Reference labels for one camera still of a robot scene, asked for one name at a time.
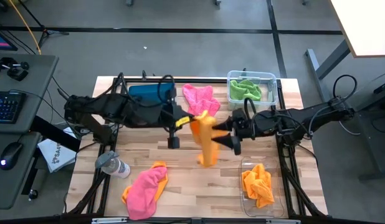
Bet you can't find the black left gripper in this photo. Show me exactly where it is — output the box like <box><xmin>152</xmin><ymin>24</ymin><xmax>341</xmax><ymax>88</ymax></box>
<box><xmin>161</xmin><ymin>90</ymin><xmax>199</xmax><ymax>149</ymax></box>

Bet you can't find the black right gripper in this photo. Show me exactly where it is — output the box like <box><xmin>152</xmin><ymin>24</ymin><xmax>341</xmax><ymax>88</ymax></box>
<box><xmin>211</xmin><ymin>108</ymin><xmax>257</xmax><ymax>156</ymax></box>

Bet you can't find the green microfiber towel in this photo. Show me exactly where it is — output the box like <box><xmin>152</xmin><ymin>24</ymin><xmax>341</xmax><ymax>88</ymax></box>
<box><xmin>240</xmin><ymin>79</ymin><xmax>262</xmax><ymax>100</ymax></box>
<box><xmin>229</xmin><ymin>80</ymin><xmax>252</xmax><ymax>102</ymax></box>

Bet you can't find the pink microfiber towel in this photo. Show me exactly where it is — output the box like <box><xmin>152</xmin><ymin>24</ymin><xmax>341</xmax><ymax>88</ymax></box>
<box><xmin>126</xmin><ymin>166</ymin><xmax>168</xmax><ymax>221</ymax></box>
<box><xmin>182</xmin><ymin>83</ymin><xmax>221</xmax><ymax>118</ymax></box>

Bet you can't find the blue basket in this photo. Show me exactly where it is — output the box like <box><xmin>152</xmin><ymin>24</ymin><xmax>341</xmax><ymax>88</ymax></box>
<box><xmin>128</xmin><ymin>82</ymin><xmax>178</xmax><ymax>106</ymax></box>

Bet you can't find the deep clear plastic bin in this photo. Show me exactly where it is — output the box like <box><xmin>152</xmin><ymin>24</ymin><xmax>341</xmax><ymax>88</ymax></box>
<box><xmin>226</xmin><ymin>70</ymin><xmax>279</xmax><ymax>111</ymax></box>

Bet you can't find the shallow clear plastic tray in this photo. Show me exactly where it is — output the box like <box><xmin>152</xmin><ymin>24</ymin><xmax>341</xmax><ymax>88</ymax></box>
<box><xmin>239</xmin><ymin>155</ymin><xmax>287</xmax><ymax>218</ymax></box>

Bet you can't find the clear bottle with grey lid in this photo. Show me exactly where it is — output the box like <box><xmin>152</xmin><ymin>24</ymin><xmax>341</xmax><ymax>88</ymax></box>
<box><xmin>95</xmin><ymin>150</ymin><xmax>131</xmax><ymax>179</ymax></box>

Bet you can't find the grey table leg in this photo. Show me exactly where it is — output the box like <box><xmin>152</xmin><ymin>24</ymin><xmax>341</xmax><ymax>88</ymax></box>
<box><xmin>304</xmin><ymin>39</ymin><xmax>351</xmax><ymax>81</ymax></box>

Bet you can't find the black desk leg bar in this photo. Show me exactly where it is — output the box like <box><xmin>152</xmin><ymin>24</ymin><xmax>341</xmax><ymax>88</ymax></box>
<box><xmin>30</xmin><ymin>115</ymin><xmax>82</xmax><ymax>153</ymax></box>

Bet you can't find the white printed paper bag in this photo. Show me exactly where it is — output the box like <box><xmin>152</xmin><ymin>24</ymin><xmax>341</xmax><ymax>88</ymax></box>
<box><xmin>37</xmin><ymin>126</ymin><xmax>83</xmax><ymax>174</ymax></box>

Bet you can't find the dark grey side desk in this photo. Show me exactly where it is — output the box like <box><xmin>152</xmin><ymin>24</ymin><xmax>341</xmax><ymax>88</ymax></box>
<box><xmin>354</xmin><ymin>70</ymin><xmax>385</xmax><ymax>183</ymax></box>

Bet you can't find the grey office desk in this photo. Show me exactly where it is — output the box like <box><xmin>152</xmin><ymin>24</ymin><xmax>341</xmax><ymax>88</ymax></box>
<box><xmin>0</xmin><ymin>54</ymin><xmax>60</xmax><ymax>210</ymax></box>

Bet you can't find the black tripod stand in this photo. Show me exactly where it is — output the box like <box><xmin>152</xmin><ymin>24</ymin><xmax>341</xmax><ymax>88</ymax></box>
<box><xmin>16</xmin><ymin>0</ymin><xmax>70</xmax><ymax>49</ymax></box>

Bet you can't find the black backlit keyboard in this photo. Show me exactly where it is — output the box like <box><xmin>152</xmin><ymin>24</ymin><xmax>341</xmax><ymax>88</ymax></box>
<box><xmin>0</xmin><ymin>91</ymin><xmax>27</xmax><ymax>124</ymax></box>

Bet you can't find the black computer mouse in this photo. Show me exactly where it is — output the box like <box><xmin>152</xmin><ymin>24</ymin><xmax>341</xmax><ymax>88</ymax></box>
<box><xmin>0</xmin><ymin>141</ymin><xmax>24</xmax><ymax>171</ymax></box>

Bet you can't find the white table top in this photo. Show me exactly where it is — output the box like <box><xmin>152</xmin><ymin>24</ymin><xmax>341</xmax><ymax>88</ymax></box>
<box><xmin>330</xmin><ymin>0</ymin><xmax>385</xmax><ymax>59</ymax></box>

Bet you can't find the computer monitor with lit screen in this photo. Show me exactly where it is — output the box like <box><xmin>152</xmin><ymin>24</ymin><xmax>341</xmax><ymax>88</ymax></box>
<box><xmin>0</xmin><ymin>29</ymin><xmax>19</xmax><ymax>52</ymax></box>

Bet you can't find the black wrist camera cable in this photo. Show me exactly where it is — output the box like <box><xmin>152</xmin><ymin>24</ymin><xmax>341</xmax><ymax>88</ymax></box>
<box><xmin>244</xmin><ymin>97</ymin><xmax>258</xmax><ymax>141</ymax></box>
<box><xmin>157</xmin><ymin>74</ymin><xmax>177</xmax><ymax>105</ymax></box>

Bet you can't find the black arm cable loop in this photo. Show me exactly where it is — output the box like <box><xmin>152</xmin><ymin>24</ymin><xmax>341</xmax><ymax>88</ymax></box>
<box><xmin>332</xmin><ymin>74</ymin><xmax>358</xmax><ymax>100</ymax></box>

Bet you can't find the black clamp mount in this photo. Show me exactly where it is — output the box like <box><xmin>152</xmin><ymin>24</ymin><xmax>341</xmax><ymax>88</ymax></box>
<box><xmin>0</xmin><ymin>57</ymin><xmax>31</xmax><ymax>82</ymax></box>

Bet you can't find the yellow cable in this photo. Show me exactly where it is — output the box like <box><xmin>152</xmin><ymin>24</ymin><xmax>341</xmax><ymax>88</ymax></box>
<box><xmin>7</xmin><ymin>0</ymin><xmax>42</xmax><ymax>56</ymax></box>

